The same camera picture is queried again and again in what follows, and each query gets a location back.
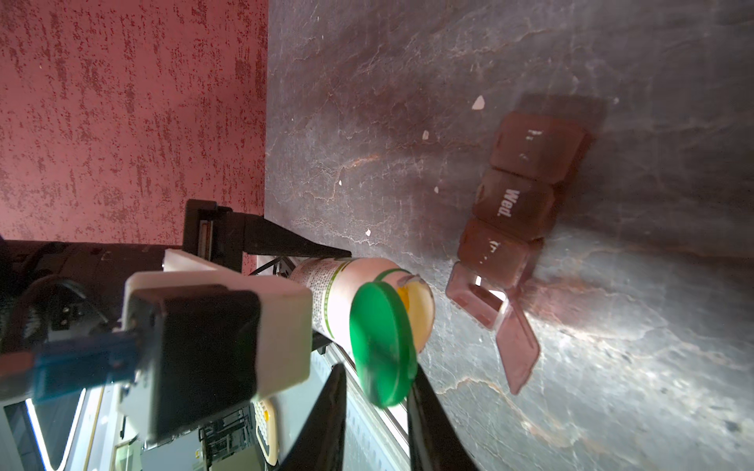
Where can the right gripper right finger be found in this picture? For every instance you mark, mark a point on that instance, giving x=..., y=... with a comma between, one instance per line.
x=434, y=444

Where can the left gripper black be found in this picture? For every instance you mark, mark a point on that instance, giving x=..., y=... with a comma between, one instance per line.
x=223, y=236

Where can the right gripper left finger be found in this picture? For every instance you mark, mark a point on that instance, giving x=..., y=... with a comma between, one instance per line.
x=321, y=443

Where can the white bottle green cap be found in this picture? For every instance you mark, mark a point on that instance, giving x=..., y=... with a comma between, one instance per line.
x=381, y=315

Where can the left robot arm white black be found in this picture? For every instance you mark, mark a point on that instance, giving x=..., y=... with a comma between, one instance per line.
x=58, y=286

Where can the white pill on table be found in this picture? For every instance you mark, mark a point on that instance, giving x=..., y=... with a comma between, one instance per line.
x=479, y=103

